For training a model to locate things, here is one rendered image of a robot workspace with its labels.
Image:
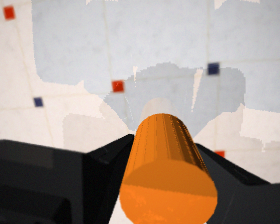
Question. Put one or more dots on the orange cylinder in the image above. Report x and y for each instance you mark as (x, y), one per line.
(166, 180)

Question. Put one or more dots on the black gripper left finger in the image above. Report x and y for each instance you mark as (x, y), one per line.
(90, 181)

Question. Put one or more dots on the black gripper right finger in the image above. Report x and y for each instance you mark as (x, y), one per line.
(242, 197)

